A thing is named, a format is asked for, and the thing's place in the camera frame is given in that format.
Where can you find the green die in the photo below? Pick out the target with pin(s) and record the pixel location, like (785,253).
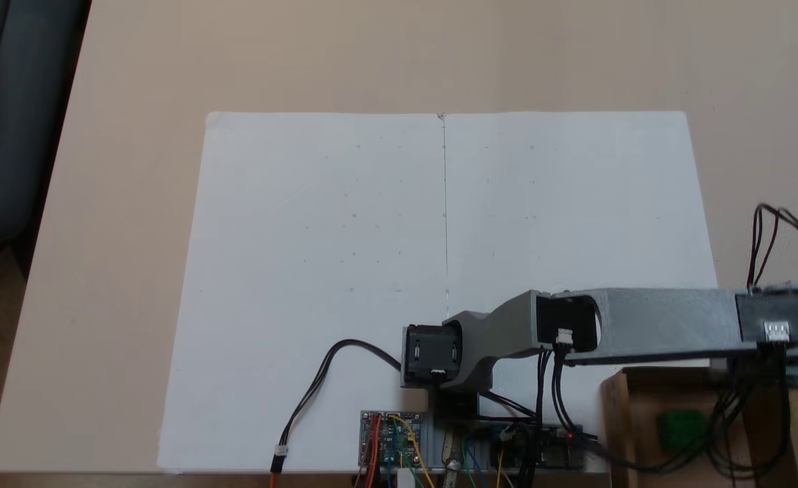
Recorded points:
(680,430)

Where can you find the brown cardboard box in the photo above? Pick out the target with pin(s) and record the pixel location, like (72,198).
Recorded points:
(636,420)

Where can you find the blue power circuit board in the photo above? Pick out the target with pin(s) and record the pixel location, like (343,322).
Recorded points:
(554,457)

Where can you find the white paper sheet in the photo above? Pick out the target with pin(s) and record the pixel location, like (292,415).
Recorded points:
(575,203)
(304,237)

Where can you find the dark grey chair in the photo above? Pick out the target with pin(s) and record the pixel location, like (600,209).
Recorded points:
(12,122)

